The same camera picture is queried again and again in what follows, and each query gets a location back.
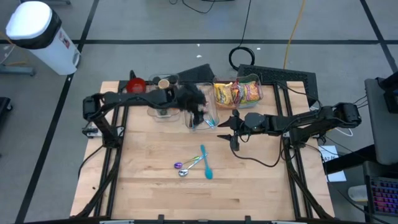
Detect grey flat monitor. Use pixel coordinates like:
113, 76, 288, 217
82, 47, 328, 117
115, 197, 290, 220
364, 77, 398, 166

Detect green pink ramen packet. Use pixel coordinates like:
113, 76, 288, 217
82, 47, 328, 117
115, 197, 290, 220
241, 80, 262, 104

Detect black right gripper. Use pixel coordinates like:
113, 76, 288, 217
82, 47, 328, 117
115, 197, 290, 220
216, 109, 249, 152

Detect white computer mouse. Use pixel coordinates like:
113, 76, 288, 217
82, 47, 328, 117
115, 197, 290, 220
347, 185, 370, 203

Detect white cable bundle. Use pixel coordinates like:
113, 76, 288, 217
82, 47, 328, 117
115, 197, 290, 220
310, 105, 354, 138

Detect backlit computer keyboard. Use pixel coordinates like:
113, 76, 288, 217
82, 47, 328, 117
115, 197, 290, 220
369, 177, 398, 216

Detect red bowl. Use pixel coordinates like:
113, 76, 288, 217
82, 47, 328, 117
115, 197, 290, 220
126, 77, 147, 94

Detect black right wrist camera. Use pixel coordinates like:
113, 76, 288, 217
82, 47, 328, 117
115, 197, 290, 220
244, 112, 266, 129

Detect black angled board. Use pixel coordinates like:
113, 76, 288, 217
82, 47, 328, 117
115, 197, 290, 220
177, 63, 216, 84

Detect purple spoon green handle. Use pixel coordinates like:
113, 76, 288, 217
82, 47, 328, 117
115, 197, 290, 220
173, 155, 201, 170

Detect white paper sheet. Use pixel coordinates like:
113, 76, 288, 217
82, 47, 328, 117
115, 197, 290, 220
318, 145, 347, 183

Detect black monitor stand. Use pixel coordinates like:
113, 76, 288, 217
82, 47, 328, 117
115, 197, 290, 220
376, 70, 398, 113

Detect black coiled floor cable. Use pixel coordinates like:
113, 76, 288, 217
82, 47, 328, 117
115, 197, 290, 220
228, 0, 256, 72

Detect white trash can black band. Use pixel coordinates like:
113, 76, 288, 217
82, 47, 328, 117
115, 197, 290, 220
5, 1, 81, 76

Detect black perforated panel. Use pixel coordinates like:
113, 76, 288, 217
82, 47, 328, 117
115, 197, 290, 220
236, 64, 318, 108

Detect blue yellow food packet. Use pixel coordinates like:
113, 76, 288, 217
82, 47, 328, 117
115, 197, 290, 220
238, 101, 261, 109

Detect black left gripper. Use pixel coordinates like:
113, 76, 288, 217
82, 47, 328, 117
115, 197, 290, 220
175, 82, 208, 128

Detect yellow floor cable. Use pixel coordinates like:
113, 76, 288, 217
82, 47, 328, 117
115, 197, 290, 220
282, 0, 308, 70

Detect grey stand base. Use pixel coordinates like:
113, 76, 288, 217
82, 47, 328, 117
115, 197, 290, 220
0, 63, 37, 77

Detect yellow ramen packet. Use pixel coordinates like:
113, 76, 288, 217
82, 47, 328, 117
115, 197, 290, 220
213, 82, 234, 106

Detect teal plastic spoon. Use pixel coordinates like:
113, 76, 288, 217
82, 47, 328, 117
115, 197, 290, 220
200, 144, 214, 180

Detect clear plastic bin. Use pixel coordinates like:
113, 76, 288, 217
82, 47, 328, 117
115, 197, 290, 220
183, 82, 220, 131
212, 73, 264, 110
147, 73, 182, 123

